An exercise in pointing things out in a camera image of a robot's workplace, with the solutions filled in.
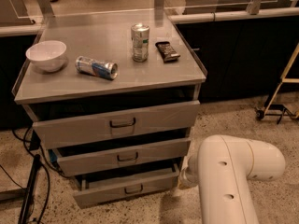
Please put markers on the yellow wheeled cart frame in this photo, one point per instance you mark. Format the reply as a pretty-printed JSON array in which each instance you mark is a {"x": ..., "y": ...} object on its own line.
[{"x": 277, "y": 110}]

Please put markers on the white bowl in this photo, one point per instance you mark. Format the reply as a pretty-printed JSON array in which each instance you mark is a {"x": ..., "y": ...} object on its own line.
[{"x": 48, "y": 56}]

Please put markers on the grey top drawer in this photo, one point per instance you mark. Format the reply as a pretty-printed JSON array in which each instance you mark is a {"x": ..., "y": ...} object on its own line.
[{"x": 111, "y": 125}]

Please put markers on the upright silver green can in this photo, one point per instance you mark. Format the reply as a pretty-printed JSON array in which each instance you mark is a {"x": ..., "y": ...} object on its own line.
[{"x": 140, "y": 35}]

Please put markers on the grey drawer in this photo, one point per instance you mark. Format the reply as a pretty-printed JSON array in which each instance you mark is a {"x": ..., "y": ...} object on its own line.
[
  {"x": 126, "y": 182},
  {"x": 124, "y": 156},
  {"x": 111, "y": 125}
]

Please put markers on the lying blue silver can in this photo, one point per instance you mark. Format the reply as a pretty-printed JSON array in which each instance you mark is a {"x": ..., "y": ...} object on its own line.
[{"x": 102, "y": 69}]

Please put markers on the grey middle drawer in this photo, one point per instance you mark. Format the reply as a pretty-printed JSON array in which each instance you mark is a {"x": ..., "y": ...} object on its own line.
[{"x": 124, "y": 156}]

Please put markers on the grey metal drawer cabinet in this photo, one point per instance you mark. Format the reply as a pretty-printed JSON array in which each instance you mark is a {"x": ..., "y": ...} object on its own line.
[{"x": 107, "y": 37}]

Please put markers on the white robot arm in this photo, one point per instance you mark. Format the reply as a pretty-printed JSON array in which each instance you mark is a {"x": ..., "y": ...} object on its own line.
[{"x": 222, "y": 168}]

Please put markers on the white railing bar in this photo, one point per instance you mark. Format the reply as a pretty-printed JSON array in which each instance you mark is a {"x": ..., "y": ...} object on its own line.
[{"x": 234, "y": 15}]

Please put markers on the dark chocolate bar wrapper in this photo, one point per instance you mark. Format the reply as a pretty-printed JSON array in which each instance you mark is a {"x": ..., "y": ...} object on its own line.
[{"x": 167, "y": 52}]

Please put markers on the black floor stand bar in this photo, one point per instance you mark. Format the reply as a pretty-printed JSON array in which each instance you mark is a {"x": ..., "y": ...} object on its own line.
[{"x": 28, "y": 196}]

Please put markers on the grey bottom drawer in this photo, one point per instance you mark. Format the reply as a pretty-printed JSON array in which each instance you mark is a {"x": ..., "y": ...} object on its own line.
[{"x": 126, "y": 182}]

